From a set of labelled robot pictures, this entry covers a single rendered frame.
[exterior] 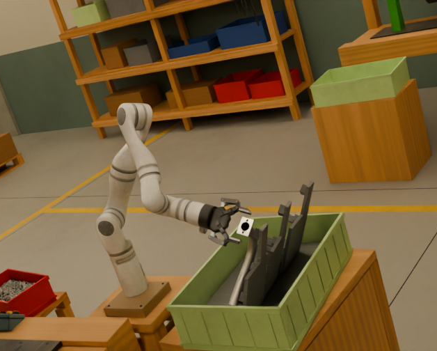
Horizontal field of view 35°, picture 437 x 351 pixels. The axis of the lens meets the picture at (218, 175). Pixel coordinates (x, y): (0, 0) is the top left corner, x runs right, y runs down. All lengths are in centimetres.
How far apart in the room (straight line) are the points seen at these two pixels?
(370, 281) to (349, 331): 23
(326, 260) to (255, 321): 39
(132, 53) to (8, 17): 281
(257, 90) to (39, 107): 433
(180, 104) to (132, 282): 558
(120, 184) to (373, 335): 106
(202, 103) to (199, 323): 584
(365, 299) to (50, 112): 848
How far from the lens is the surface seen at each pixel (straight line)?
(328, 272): 242
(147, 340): 254
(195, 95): 799
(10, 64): 1089
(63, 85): 1019
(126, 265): 257
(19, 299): 296
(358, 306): 254
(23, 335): 266
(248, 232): 211
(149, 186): 224
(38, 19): 1012
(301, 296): 223
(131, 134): 231
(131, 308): 255
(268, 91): 736
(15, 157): 931
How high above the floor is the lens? 202
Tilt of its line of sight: 19 degrees down
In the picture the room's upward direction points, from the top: 18 degrees counter-clockwise
